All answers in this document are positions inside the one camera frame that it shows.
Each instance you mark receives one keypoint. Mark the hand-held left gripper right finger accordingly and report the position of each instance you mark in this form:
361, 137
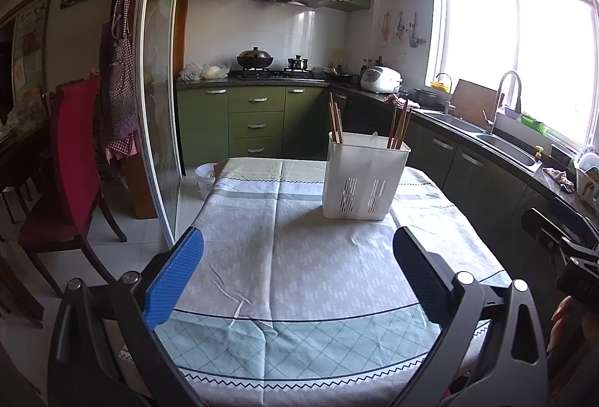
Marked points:
421, 276

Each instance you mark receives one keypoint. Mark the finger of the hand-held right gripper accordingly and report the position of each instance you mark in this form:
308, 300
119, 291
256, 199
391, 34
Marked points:
538, 224
568, 217

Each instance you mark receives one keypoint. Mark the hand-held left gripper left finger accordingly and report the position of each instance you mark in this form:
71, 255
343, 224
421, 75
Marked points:
175, 280

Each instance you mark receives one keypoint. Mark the white plastic utensil holder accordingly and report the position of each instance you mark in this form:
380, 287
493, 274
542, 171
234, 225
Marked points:
355, 173

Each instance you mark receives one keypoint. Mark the person's right hand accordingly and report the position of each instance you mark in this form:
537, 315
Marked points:
561, 316

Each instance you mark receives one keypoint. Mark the dish rack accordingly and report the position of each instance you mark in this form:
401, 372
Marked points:
587, 182

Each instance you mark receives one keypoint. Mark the crumpled dish cloth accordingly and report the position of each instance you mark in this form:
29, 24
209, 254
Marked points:
559, 178

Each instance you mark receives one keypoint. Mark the steel double sink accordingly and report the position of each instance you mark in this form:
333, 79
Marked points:
505, 145

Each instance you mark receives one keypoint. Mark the green plastic box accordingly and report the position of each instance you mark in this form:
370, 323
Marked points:
533, 122

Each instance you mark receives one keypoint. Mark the white bucket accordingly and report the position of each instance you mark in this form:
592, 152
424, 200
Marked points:
205, 182

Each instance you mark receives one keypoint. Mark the grey patterned tablecloth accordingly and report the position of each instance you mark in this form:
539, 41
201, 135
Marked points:
290, 257

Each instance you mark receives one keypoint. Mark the tall steel faucet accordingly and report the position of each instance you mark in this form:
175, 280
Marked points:
497, 100

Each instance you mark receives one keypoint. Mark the wooden cutting board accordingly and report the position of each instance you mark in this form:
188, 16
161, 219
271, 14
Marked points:
472, 100

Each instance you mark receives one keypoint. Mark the small steel faucet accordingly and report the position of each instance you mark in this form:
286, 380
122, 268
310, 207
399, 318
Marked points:
447, 105

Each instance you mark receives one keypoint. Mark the red cushioned wooden chair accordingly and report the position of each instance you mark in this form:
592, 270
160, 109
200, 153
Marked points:
75, 145

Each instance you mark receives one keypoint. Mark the black built-in appliance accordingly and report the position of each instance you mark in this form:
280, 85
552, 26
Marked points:
362, 117

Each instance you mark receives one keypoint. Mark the dark cooking pot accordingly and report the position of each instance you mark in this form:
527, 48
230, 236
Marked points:
424, 98

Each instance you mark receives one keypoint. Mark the sliding glass door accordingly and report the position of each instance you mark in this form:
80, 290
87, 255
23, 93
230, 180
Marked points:
161, 107

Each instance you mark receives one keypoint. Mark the pink cloth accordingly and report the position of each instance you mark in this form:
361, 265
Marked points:
397, 100

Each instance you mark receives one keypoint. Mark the kitchen window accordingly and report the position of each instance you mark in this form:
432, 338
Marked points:
482, 37

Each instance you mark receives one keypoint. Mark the dark wooden dining table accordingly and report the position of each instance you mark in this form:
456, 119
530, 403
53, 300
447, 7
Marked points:
18, 164

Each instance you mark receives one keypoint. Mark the dark stone countertop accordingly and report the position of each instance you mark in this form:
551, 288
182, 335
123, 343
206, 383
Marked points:
206, 84

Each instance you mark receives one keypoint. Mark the white rice cooker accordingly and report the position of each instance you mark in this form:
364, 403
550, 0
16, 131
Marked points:
380, 78

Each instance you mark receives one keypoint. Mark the white plastic bag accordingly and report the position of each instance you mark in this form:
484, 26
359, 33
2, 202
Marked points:
190, 73

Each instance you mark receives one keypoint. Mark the plastic bag with food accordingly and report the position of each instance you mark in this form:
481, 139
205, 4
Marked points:
213, 71

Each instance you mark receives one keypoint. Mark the black frying pan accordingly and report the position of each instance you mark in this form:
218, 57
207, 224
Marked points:
346, 77

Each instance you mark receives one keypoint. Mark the checked apron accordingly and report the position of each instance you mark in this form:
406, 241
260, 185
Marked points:
117, 75

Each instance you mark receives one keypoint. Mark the gas stove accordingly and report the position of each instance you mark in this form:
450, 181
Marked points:
276, 75

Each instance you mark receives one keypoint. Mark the blue hanging kitchen tool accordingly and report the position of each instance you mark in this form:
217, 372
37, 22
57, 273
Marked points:
413, 30

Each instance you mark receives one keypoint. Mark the black wok with lid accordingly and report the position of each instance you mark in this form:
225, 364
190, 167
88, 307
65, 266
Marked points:
255, 58

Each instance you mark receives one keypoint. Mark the grey hanging kitchen tool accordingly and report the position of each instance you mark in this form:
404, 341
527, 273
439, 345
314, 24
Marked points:
400, 24

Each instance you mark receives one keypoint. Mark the pink hanging kitchen tool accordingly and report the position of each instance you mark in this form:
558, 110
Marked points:
384, 30

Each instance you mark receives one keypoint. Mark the wall calendar poster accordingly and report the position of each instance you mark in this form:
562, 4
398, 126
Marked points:
30, 47

